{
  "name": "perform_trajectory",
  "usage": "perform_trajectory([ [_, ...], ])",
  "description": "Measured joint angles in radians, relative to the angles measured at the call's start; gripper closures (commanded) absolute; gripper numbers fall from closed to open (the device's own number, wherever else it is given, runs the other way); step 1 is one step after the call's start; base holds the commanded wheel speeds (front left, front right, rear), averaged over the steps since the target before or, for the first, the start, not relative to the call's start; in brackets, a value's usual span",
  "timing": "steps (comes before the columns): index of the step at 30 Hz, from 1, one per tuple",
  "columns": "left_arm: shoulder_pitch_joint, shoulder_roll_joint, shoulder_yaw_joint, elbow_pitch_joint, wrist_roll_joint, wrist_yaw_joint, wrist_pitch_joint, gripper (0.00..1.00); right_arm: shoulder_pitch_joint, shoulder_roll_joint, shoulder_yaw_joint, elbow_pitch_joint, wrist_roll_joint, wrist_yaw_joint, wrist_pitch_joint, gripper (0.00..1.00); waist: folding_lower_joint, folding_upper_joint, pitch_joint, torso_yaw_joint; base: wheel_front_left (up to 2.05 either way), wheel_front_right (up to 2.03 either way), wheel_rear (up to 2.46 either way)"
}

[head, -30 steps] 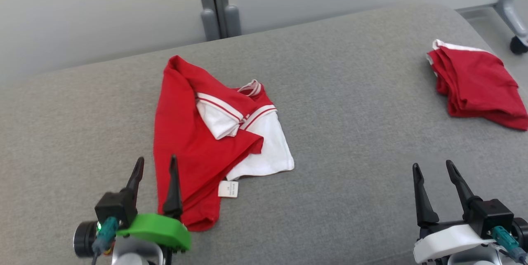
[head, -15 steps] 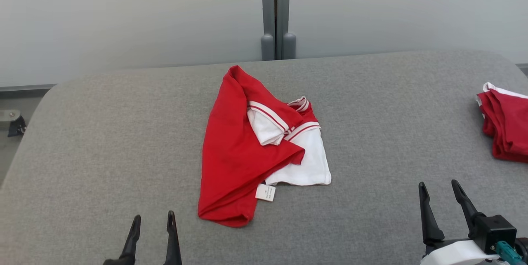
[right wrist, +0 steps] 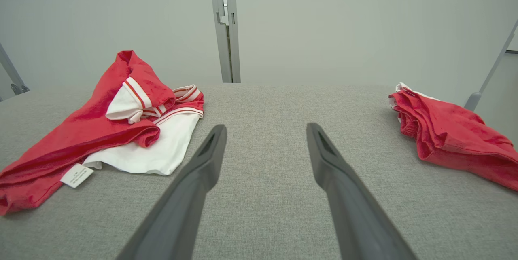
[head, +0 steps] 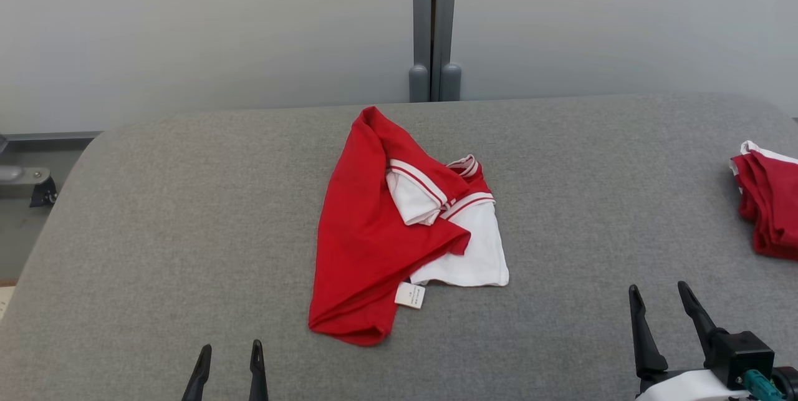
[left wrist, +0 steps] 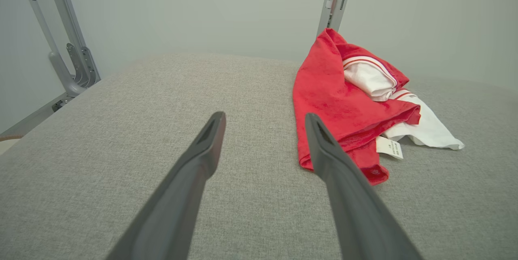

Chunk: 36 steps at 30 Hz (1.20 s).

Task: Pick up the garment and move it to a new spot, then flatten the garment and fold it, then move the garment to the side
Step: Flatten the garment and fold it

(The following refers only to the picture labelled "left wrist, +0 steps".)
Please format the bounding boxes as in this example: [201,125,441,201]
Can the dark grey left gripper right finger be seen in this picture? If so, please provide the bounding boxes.
[305,113,423,260]

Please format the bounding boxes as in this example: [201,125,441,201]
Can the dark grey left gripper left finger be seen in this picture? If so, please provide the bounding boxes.
[106,111,226,260]

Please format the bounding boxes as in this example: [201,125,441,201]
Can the red t-shirt with white sleeves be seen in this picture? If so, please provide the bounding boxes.
[292,28,465,186]

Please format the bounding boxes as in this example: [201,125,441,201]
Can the grey angled frame bar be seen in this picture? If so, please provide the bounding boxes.
[42,0,102,89]
[15,0,87,98]

